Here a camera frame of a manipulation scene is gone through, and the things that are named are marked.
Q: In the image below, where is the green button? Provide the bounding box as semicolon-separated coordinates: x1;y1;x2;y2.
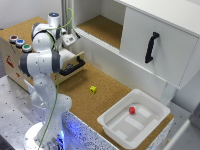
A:
21;43;33;54

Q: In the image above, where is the black drawer handle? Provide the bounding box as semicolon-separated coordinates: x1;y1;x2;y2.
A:
58;56;87;77

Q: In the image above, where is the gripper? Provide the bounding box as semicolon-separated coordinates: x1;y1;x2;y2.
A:
61;31;81;47

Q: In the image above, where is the white plastic box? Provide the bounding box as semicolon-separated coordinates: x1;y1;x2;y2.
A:
96;88;172;150

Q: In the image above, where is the pink block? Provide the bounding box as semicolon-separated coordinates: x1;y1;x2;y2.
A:
128;106;137;115

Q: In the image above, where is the yellow block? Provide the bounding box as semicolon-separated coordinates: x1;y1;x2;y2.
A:
89;85;98;94

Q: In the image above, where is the white sliding door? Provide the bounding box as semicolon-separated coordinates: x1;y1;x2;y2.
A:
119;6;200;90

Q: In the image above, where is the green cable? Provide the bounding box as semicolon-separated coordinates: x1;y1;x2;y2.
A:
37;7;75;150

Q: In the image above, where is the red button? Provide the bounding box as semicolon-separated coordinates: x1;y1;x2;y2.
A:
8;34;19;44

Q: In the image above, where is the white cabinet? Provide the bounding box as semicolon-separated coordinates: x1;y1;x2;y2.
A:
60;0;200;108

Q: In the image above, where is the blue button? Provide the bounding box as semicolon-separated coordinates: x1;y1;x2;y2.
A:
15;38;26;48

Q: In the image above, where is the black door handle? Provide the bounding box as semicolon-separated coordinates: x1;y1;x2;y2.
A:
144;31;161;64

